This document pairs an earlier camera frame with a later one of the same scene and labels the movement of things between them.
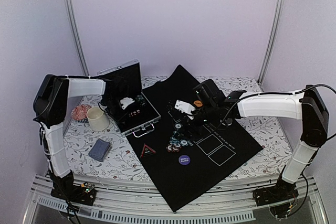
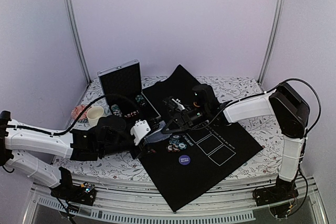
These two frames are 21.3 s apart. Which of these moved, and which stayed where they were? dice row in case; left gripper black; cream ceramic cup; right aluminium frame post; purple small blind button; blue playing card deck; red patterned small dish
Moved: blue playing card deck; left gripper black
Stayed: dice row in case; right aluminium frame post; purple small blind button; cream ceramic cup; red patterned small dish
